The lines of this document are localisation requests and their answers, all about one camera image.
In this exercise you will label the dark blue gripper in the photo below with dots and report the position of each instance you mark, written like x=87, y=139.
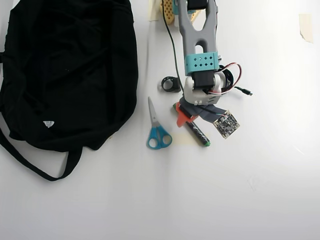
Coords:
x=184, y=115

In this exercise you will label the green marker with black barrel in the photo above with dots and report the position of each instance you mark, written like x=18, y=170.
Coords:
x=198, y=133

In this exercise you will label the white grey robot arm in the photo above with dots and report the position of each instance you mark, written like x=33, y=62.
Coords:
x=192, y=37

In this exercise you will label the black fabric bag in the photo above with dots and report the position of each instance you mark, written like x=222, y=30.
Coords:
x=62, y=75

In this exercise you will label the yellow perforated base block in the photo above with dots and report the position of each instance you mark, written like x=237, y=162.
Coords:
x=168, y=12

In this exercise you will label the white plastic cylinder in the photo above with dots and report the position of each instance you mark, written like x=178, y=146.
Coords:
x=153, y=12

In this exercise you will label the beige masking tape strip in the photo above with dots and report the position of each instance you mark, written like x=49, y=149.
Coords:
x=306, y=27

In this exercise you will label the camera circuit board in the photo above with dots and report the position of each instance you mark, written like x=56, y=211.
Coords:
x=226, y=126

